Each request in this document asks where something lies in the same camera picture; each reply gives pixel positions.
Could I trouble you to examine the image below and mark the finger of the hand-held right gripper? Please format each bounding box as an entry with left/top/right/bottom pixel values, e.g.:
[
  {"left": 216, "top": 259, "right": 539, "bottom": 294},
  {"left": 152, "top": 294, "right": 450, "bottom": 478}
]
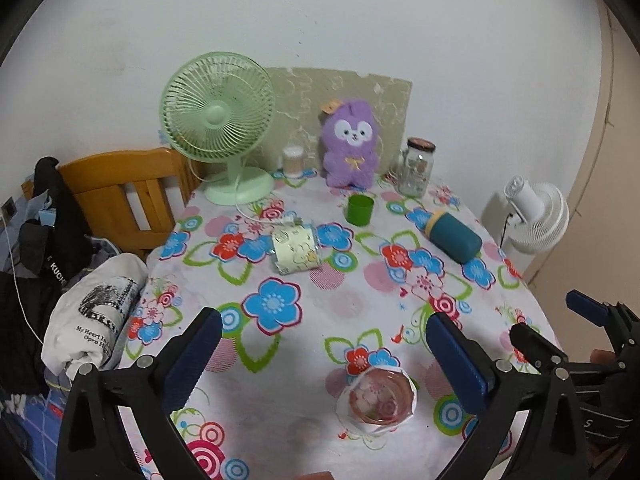
[
  {"left": 565, "top": 290, "right": 640, "bottom": 348},
  {"left": 509, "top": 322, "right": 626, "bottom": 378}
]

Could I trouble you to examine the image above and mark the black jacket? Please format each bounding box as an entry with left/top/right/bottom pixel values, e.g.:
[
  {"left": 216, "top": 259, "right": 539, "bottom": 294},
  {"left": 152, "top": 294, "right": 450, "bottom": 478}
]
[{"left": 0, "top": 156, "right": 95, "bottom": 393}]

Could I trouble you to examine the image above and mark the cotton swab container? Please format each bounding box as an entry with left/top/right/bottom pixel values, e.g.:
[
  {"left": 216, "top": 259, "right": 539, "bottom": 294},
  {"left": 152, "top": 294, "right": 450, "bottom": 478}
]
[{"left": 282, "top": 146, "right": 306, "bottom": 177}]

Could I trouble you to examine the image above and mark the white fan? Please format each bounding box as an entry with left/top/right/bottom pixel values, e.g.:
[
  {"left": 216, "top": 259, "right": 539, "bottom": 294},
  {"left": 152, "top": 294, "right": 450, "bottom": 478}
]
[{"left": 487, "top": 176, "right": 571, "bottom": 256}]

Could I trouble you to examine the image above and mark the thin white cable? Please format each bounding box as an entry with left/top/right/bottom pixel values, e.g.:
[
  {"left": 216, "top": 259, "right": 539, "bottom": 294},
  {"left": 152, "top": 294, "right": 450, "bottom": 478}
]
[{"left": 0, "top": 210, "right": 45, "bottom": 347}]

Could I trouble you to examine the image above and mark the green plastic cup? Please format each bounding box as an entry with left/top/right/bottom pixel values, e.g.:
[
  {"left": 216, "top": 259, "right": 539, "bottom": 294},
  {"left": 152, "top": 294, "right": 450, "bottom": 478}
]
[{"left": 347, "top": 195, "right": 375, "bottom": 227}]

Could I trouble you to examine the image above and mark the beige patterned board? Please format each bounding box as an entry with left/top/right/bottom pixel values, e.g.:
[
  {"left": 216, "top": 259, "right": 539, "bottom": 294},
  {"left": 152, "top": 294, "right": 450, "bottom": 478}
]
[{"left": 264, "top": 66, "right": 414, "bottom": 177}]

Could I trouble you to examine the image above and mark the blue plaid bedding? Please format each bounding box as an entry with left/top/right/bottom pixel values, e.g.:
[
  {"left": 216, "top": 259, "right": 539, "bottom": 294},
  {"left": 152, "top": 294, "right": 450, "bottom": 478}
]
[{"left": 0, "top": 367, "right": 103, "bottom": 480}]

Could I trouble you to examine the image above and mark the grey plaid cloth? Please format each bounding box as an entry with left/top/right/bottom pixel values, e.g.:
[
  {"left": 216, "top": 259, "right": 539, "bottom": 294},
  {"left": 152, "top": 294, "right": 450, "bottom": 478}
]
[{"left": 70, "top": 234, "right": 123, "bottom": 281}]

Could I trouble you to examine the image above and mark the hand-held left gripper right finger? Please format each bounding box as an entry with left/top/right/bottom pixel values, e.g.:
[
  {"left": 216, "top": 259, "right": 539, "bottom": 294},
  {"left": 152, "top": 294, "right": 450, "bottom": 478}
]
[{"left": 425, "top": 311, "right": 594, "bottom": 480}]

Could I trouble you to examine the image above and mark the white printed t-shirt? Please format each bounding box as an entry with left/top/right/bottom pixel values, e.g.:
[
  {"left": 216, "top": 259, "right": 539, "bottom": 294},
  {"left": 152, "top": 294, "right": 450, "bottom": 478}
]
[{"left": 41, "top": 253, "right": 150, "bottom": 379}]

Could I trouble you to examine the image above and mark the black fan cable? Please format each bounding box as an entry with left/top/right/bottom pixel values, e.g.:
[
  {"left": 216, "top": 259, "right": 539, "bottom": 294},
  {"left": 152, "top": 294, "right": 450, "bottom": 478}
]
[{"left": 500, "top": 211, "right": 517, "bottom": 249}]

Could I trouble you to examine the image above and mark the purple plush toy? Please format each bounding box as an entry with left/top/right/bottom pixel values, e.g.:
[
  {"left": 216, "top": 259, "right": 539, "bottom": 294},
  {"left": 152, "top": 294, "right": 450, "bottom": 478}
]
[{"left": 318, "top": 100, "right": 381, "bottom": 189}]

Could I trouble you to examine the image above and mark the wooden chair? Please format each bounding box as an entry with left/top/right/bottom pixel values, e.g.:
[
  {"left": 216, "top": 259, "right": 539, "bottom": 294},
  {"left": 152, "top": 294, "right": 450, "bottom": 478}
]
[{"left": 22, "top": 147, "right": 202, "bottom": 262}]

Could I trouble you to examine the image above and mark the teal bottle with yellow cap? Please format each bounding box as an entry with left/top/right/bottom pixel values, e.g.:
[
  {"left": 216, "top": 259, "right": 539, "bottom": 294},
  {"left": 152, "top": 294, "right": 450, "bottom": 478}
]
[{"left": 424, "top": 211, "right": 484, "bottom": 264}]

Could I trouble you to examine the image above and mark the glass jar with lid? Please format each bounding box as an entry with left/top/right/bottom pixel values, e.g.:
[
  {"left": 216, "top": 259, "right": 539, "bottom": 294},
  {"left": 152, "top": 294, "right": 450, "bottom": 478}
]
[{"left": 391, "top": 137, "right": 436, "bottom": 198}]

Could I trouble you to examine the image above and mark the pale yellow cartoon print cup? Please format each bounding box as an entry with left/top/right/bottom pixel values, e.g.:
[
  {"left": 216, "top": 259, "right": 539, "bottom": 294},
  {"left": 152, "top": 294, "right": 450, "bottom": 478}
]
[{"left": 270, "top": 221, "right": 321, "bottom": 276}]

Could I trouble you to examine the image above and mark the clear glass cup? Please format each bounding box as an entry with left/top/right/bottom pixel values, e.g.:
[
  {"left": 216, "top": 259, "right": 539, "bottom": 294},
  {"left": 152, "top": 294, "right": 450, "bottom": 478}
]
[{"left": 336, "top": 366, "right": 418, "bottom": 436}]

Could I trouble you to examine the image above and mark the beige wooden door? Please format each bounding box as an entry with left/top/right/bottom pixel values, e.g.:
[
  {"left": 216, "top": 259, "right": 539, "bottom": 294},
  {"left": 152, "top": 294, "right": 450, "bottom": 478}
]
[{"left": 520, "top": 5, "right": 640, "bottom": 311}]

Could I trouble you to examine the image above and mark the white desk fan cable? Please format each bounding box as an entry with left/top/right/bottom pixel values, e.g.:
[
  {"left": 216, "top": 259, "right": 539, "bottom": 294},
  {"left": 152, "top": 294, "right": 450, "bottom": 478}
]
[{"left": 186, "top": 156, "right": 302, "bottom": 226}]

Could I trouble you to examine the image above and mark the green desk fan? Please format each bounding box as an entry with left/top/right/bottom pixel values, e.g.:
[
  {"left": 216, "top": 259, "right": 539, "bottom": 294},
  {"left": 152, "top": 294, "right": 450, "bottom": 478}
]
[{"left": 159, "top": 51, "right": 277, "bottom": 207}]

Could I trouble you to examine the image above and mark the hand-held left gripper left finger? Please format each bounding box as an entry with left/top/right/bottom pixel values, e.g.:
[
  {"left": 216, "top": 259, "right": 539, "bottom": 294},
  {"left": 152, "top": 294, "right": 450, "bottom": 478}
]
[{"left": 56, "top": 306, "right": 224, "bottom": 480}]

